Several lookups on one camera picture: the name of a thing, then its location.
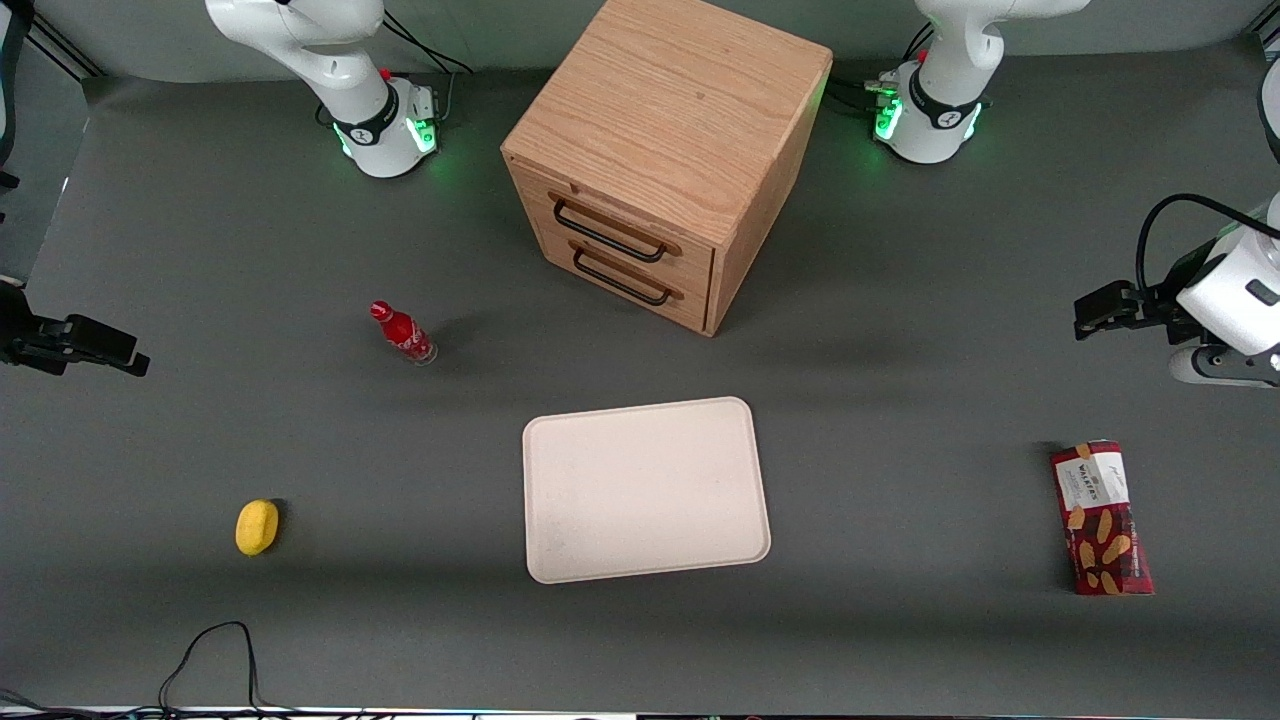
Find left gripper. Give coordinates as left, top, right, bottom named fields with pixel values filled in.
left=1075, top=228, right=1280, bottom=358

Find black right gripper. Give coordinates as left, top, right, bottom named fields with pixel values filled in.
left=0, top=283, right=152, bottom=379

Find red tartan cookie box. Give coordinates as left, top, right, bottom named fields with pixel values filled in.
left=1050, top=440, right=1156, bottom=597

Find beige plastic tray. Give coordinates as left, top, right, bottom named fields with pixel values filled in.
left=522, top=397, right=773, bottom=585

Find yellow lemon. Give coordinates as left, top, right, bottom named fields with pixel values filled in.
left=235, top=499, right=281, bottom=557

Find red cola bottle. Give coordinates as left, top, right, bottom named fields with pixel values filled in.
left=369, top=300, right=439, bottom=367

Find wooden drawer front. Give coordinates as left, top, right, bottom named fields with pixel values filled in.
left=510, top=160, right=717, bottom=299
left=535, top=225, right=715, bottom=335

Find wooden drawer cabinet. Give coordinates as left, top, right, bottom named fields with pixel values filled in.
left=500, top=0, right=834, bottom=338

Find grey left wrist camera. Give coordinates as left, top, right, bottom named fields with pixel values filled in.
left=1168, top=345, right=1280, bottom=389

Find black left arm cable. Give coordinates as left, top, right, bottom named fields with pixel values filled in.
left=1135, top=193, right=1280, bottom=293

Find black looped table cable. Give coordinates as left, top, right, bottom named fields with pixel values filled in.
left=158, top=620, right=266, bottom=713

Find black left base cables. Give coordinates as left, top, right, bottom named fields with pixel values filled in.
left=825, top=75, right=901, bottom=116

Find black base cables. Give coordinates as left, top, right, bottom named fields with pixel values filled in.
left=825, top=75, right=901, bottom=116
left=383, top=10, right=473, bottom=121

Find black right base cables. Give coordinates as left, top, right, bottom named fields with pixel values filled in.
left=383, top=10, right=473, bottom=121

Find black metal drawer handle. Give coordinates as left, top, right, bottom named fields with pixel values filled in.
left=572, top=247, right=674, bottom=308
left=553, top=198, right=669, bottom=265

